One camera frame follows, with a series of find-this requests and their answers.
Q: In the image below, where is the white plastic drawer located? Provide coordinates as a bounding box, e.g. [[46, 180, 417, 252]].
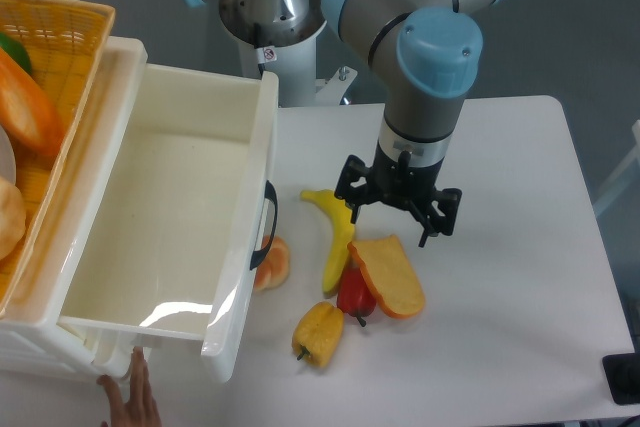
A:
[[59, 65, 279, 382]]

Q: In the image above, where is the red toy bell pepper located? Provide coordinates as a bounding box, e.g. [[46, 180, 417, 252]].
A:
[[337, 259, 377, 327]]

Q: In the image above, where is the person's bare hand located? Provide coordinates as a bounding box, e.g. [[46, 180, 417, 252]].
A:
[[97, 347, 162, 427]]

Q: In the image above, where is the orange toy croissant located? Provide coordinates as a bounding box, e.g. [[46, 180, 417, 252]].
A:
[[253, 236, 290, 292]]

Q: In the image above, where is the toy bread slice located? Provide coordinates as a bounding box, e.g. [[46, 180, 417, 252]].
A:
[[348, 234, 426, 319]]

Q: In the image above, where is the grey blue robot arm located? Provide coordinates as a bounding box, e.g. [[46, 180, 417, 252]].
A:
[[184, 0, 500, 238]]

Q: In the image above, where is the green toy vegetable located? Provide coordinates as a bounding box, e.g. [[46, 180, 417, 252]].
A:
[[0, 32, 32, 75]]

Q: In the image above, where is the white drawer cabinet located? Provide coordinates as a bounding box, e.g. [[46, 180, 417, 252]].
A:
[[1, 37, 152, 378]]

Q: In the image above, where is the yellow toy banana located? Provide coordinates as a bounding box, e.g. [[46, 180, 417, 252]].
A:
[[300, 190, 355, 297]]

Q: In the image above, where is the black device at edge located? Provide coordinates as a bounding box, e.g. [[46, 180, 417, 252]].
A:
[[602, 353, 639, 405]]

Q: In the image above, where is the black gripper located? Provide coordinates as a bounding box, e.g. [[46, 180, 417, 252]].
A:
[[334, 146, 462, 247]]

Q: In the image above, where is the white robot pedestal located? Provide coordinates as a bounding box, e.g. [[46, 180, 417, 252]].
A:
[[219, 0, 358, 107]]

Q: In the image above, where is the yellow woven basket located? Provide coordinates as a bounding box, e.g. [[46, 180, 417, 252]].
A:
[[1, 0, 115, 310]]

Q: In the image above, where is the yellow toy bell pepper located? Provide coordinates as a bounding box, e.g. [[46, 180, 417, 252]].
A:
[[291, 301, 344, 368]]

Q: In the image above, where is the orange toy baguette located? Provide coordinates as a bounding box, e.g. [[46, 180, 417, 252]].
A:
[[1, 50, 65, 157]]

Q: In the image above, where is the white plate in basket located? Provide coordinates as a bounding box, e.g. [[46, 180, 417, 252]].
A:
[[0, 127, 17, 185]]

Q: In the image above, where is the beige toy bread roll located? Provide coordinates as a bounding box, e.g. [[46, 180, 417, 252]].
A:
[[0, 177, 26, 259]]

